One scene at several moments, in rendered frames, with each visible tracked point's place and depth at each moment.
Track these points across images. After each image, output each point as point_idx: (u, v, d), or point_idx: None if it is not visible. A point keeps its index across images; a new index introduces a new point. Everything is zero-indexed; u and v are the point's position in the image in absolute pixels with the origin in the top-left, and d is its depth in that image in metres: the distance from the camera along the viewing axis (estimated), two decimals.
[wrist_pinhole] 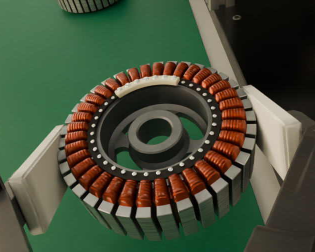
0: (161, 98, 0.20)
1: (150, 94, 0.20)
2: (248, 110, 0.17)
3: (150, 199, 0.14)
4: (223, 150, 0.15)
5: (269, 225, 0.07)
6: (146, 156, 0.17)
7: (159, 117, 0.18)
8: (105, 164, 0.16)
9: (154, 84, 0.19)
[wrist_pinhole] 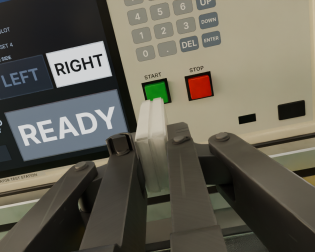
0: None
1: None
2: None
3: None
4: None
5: (175, 231, 0.08)
6: None
7: None
8: None
9: None
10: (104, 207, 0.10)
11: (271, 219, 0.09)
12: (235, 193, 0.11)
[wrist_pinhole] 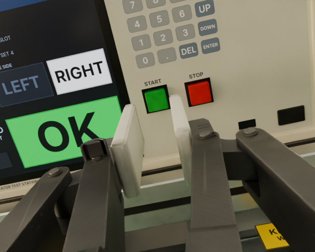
0: None
1: None
2: None
3: None
4: None
5: (193, 227, 0.08)
6: None
7: None
8: None
9: None
10: (83, 212, 0.10)
11: (295, 217, 0.09)
12: (260, 189, 0.11)
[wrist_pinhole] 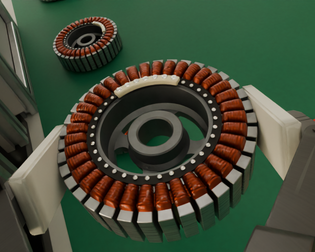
0: (161, 98, 0.20)
1: (150, 94, 0.19)
2: (249, 111, 0.17)
3: (151, 204, 0.14)
4: (224, 154, 0.15)
5: (269, 225, 0.07)
6: (146, 158, 0.17)
7: (159, 117, 0.18)
8: (105, 167, 0.15)
9: (154, 84, 0.19)
10: None
11: None
12: None
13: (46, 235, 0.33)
